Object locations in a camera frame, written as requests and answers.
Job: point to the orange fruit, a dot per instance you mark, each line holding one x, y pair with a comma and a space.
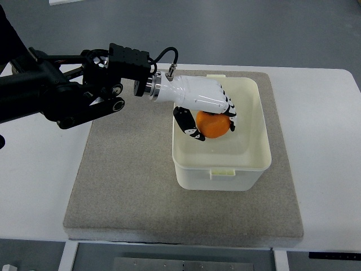
212, 125

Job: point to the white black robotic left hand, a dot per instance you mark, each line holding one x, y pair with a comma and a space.
191, 93

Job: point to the grey metal plate below table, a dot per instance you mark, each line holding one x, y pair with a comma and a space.
127, 263

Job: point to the black control panel strip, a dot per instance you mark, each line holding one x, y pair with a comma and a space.
335, 256

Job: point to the white object top edge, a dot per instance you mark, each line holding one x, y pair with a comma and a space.
61, 2

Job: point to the white table leg left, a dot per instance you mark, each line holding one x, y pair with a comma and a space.
68, 256

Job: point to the white table leg right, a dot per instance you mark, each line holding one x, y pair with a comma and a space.
281, 260

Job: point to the cream plastic storage box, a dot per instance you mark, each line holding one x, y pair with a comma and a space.
234, 161

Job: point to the small white block bottom left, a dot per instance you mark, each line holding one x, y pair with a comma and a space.
8, 267

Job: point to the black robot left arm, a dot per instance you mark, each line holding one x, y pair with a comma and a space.
72, 89

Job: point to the grey felt mat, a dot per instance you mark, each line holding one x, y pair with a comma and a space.
126, 189

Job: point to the white table leg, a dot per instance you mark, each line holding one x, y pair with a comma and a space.
281, 260
68, 256

